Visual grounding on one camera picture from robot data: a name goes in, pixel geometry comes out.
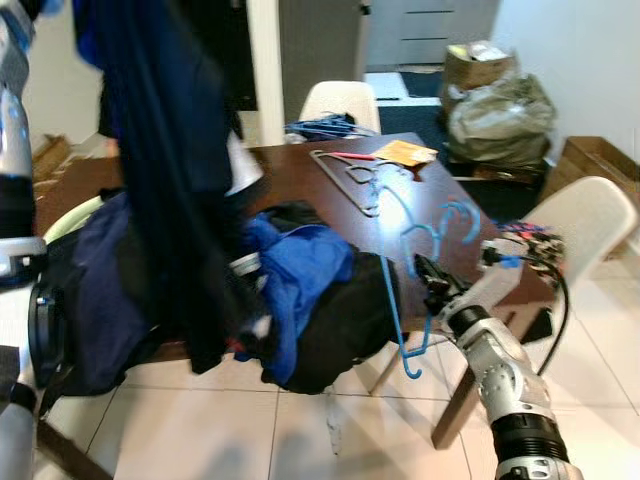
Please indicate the blue mesh garment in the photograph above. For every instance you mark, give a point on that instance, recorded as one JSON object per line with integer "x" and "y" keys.
{"x": 300, "y": 270}

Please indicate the dark printed garment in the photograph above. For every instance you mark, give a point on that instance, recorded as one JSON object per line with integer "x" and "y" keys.
{"x": 160, "y": 150}

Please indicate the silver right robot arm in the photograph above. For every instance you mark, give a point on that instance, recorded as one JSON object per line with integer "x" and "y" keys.
{"x": 510, "y": 390}

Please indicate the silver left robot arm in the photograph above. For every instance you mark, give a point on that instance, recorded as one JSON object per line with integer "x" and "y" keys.
{"x": 12, "y": 120}

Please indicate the light blue plastic hanger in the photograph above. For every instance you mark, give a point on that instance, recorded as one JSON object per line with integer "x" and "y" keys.
{"x": 400, "y": 210}
{"x": 462, "y": 205}

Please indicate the grey plastic hanger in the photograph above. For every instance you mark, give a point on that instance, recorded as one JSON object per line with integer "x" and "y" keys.
{"x": 345, "y": 180}

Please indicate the red plastic hanger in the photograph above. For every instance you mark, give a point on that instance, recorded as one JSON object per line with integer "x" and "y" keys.
{"x": 355, "y": 157}

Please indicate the dark brown wooden table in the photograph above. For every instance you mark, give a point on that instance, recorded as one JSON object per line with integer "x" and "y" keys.
{"x": 440, "y": 210}

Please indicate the black garment pile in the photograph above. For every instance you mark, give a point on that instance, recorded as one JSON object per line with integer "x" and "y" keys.
{"x": 350, "y": 320}

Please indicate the patterned cloth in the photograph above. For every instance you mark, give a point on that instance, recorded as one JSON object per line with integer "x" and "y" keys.
{"x": 535, "y": 245}

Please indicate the white plastic chair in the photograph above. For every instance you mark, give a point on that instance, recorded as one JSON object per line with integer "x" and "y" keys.
{"x": 245, "y": 165}
{"x": 585, "y": 215}
{"x": 340, "y": 100}

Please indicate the dark floor rug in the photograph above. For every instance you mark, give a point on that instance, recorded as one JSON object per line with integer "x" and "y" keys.
{"x": 410, "y": 115}

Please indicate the grey green plastic bag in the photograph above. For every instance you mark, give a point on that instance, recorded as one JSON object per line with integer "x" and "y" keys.
{"x": 500, "y": 120}

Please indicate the blue hangers bundle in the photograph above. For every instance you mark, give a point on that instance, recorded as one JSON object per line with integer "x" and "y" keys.
{"x": 330, "y": 127}

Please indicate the wooden crate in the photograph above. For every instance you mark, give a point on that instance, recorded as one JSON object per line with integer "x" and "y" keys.
{"x": 50, "y": 155}
{"x": 590, "y": 160}

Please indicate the open cardboard box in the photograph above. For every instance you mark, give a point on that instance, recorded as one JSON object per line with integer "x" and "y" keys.
{"x": 480, "y": 65}

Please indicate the grey drawer cabinet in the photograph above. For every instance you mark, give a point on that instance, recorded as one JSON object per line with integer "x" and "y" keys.
{"x": 430, "y": 30}

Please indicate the dark grey tall panel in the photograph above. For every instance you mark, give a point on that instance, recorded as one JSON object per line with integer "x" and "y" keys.
{"x": 320, "y": 50}

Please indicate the navy garment pile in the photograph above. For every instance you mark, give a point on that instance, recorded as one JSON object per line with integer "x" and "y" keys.
{"x": 100, "y": 290}

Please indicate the pale green chair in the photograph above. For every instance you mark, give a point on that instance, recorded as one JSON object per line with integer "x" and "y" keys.
{"x": 70, "y": 215}

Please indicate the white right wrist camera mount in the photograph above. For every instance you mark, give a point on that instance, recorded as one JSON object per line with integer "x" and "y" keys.
{"x": 495, "y": 285}

